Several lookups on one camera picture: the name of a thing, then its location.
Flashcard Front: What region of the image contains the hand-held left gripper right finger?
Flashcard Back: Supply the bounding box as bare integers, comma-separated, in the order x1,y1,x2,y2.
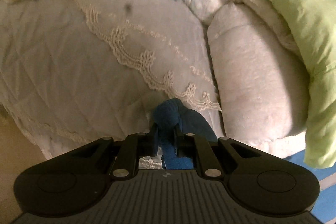
173,124,263,178

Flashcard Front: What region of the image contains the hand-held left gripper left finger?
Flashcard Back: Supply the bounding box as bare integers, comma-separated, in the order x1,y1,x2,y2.
71,124,160,180

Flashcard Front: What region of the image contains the blue fleece jacket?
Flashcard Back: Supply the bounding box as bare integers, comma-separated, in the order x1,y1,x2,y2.
152,98,219,170

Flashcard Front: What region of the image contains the white quilted comforter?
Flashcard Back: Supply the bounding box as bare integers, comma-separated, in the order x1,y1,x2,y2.
180,0,311,160

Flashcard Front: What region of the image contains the grey lace-trimmed bedspread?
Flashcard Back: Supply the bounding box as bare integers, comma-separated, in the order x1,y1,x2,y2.
0,0,227,159

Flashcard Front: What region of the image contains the light blue sheet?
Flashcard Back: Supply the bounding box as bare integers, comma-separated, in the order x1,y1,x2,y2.
287,152,336,224

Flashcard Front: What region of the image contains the light green blanket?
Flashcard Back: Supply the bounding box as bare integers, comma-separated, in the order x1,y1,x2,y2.
205,0,336,170

